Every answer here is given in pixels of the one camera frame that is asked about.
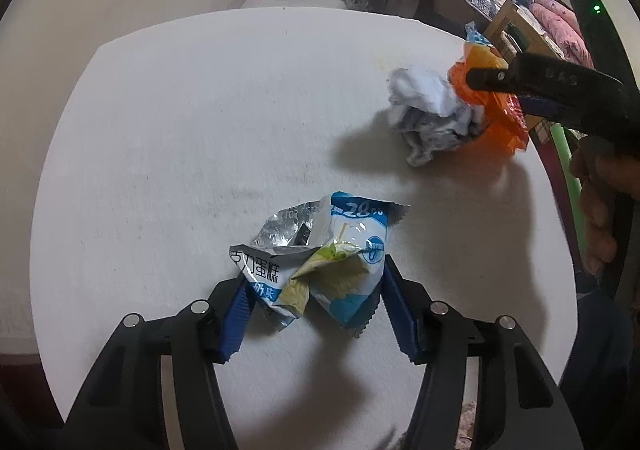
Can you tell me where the white paper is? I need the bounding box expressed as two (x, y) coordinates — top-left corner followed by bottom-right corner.
(387, 66), (486, 167)

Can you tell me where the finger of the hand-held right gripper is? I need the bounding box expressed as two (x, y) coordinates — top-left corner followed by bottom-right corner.
(466, 52), (632, 104)
(519, 96), (640, 152)

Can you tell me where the wooden chair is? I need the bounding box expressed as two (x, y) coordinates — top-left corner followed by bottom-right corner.
(482, 0), (566, 141)

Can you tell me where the pink floral quilt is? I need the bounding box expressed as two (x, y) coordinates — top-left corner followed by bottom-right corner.
(530, 0), (596, 68)

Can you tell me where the person's dark blue clothing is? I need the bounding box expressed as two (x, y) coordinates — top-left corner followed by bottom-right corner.
(565, 290), (640, 450)

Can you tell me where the person's right hand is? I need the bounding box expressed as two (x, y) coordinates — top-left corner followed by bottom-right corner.
(570, 135), (640, 277)

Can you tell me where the silver lined cake wrapper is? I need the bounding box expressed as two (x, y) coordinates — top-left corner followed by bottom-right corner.
(229, 202), (326, 332)

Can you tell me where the orange plastic wrapper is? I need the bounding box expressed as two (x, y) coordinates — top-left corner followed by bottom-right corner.
(447, 22), (530, 151)

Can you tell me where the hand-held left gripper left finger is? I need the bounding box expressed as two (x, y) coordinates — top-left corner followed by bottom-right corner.
(62, 277), (252, 450)

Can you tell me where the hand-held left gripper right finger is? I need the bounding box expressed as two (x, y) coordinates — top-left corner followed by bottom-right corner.
(380, 257), (584, 450)

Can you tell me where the floral cloth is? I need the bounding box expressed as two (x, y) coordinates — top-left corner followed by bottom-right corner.
(456, 402), (482, 450)

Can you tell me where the blue green snack wrapper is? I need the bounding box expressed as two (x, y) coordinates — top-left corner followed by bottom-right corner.
(292, 191), (412, 340)

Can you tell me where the green plastic stool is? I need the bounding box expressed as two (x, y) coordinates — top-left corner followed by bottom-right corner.
(550, 122), (586, 251)

